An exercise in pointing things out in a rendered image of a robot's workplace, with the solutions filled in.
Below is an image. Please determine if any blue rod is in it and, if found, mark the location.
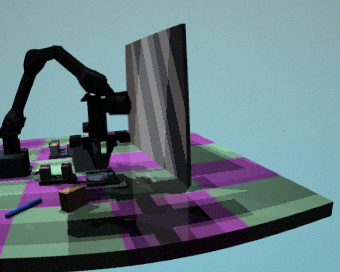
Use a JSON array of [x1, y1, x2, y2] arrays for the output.
[[5, 198, 42, 218]]

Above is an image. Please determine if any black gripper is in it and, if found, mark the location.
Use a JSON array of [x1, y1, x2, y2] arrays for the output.
[[69, 115, 130, 168]]

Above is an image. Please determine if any dark grey flat panel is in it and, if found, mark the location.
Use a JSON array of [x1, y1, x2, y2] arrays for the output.
[[125, 23, 192, 186]]

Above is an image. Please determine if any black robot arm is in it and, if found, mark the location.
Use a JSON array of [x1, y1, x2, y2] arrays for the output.
[[0, 45, 132, 155]]

